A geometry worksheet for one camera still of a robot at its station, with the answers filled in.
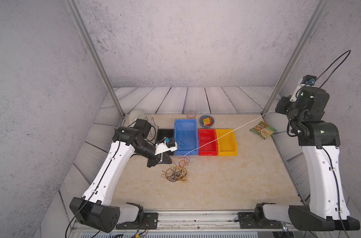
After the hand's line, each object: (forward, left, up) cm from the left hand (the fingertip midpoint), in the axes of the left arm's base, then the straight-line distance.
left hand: (170, 159), depth 67 cm
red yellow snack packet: (+42, -24, -21) cm, 53 cm away
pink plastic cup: (+49, -13, -21) cm, 55 cm away
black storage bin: (+28, +7, -16) cm, 33 cm away
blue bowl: (+43, -20, -23) cm, 52 cm away
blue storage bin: (+35, -8, -28) cm, 45 cm away
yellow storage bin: (+23, -36, -24) cm, 49 cm away
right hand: (+14, -49, +24) cm, 56 cm away
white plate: (+38, +25, -8) cm, 46 cm away
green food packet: (+36, -65, -24) cm, 78 cm away
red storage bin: (+29, -21, -21) cm, 42 cm away
